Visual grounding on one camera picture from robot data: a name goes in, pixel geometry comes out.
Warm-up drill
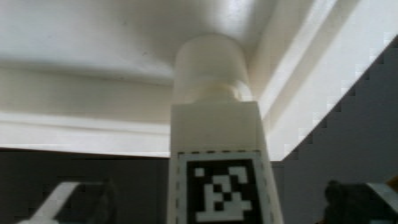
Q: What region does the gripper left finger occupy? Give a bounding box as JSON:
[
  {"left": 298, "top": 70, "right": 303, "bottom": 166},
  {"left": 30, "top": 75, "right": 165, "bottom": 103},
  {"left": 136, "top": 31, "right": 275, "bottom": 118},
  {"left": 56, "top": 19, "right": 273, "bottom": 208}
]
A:
[{"left": 15, "top": 181, "right": 115, "bottom": 224}]

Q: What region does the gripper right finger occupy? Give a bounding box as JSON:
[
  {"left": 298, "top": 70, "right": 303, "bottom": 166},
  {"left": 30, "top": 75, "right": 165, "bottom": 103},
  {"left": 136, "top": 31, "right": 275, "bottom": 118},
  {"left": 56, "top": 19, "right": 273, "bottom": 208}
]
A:
[{"left": 321, "top": 175, "right": 398, "bottom": 224}]

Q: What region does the white leg with tag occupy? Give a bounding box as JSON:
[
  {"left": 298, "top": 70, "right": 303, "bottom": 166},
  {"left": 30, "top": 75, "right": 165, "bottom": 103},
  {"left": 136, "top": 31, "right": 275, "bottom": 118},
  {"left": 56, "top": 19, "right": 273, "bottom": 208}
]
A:
[{"left": 167, "top": 35, "right": 284, "bottom": 224}]

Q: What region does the white square tabletop part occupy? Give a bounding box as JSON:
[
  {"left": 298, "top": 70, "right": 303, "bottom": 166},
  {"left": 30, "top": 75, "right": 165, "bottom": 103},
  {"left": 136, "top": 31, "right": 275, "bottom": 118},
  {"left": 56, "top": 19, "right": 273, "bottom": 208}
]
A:
[{"left": 0, "top": 0, "right": 398, "bottom": 160}]

